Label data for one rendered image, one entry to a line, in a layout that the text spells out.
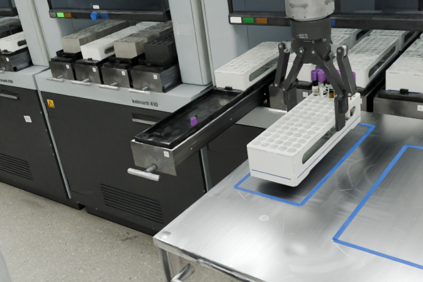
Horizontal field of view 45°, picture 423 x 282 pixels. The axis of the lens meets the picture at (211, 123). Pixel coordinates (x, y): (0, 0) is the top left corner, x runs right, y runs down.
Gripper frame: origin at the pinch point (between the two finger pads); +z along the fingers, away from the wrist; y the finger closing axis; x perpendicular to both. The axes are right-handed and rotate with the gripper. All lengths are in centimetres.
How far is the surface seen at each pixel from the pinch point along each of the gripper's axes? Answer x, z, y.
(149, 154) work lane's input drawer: -12.4, 11.5, -38.4
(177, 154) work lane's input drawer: -10.3, 10.9, -31.0
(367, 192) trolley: -11.7, 7.6, 15.7
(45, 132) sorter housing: 25, 44, -149
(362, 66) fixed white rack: 37.8, 3.1, -5.8
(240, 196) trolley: -22.4, 7.6, -4.1
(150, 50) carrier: 36, 4, -82
